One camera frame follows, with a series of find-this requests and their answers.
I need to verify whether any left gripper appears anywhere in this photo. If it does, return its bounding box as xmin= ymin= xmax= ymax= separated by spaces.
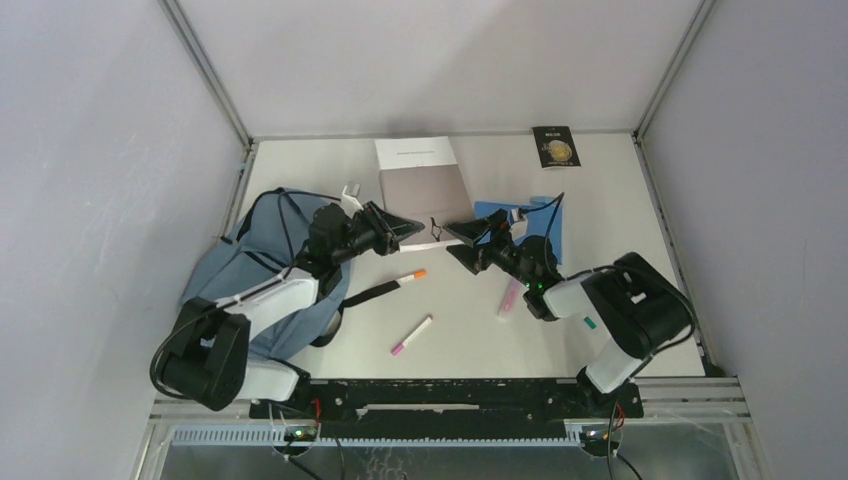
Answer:
xmin=332 ymin=201 xmax=424 ymax=265

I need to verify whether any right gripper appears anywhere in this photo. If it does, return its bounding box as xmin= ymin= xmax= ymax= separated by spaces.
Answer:
xmin=445 ymin=207 xmax=535 ymax=288

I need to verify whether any grey and white book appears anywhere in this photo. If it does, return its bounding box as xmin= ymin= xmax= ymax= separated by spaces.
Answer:
xmin=375 ymin=136 xmax=474 ymax=252

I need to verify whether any blue binder folder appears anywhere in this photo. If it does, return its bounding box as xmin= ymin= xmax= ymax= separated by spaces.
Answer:
xmin=473 ymin=196 xmax=564 ymax=265

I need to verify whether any blue-grey backpack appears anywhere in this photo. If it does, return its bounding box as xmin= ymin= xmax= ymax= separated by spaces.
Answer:
xmin=179 ymin=187 xmax=403 ymax=361

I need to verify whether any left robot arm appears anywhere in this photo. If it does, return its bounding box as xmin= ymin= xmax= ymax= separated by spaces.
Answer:
xmin=149 ymin=202 xmax=425 ymax=417

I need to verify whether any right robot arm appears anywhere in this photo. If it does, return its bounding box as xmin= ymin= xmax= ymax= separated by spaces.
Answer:
xmin=444 ymin=209 xmax=694 ymax=416

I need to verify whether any orange-capped white marker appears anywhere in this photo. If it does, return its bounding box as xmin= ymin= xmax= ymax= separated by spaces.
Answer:
xmin=396 ymin=269 xmax=427 ymax=285

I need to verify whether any pink highlighter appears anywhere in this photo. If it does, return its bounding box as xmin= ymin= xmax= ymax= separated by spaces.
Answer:
xmin=497 ymin=279 xmax=525 ymax=321

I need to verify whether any pink-capped white marker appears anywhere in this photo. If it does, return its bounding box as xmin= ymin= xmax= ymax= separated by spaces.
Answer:
xmin=391 ymin=315 xmax=433 ymax=356

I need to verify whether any black card with gold emblem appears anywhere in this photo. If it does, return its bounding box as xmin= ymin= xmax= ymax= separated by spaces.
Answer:
xmin=531 ymin=126 xmax=581 ymax=169

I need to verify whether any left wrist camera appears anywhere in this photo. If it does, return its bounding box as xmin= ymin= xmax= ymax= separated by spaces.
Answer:
xmin=340 ymin=182 xmax=363 ymax=217

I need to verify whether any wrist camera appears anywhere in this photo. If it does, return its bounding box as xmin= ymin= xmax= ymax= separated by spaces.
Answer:
xmin=340 ymin=182 xmax=363 ymax=217
xmin=509 ymin=207 xmax=528 ymax=236

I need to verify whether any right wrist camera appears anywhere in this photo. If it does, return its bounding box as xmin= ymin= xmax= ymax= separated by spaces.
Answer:
xmin=509 ymin=207 xmax=528 ymax=236

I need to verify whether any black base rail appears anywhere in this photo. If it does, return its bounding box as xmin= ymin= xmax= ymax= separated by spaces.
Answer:
xmin=249 ymin=378 xmax=644 ymax=439

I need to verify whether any white cable duct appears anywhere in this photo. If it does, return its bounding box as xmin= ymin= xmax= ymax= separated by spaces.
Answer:
xmin=170 ymin=425 xmax=584 ymax=448

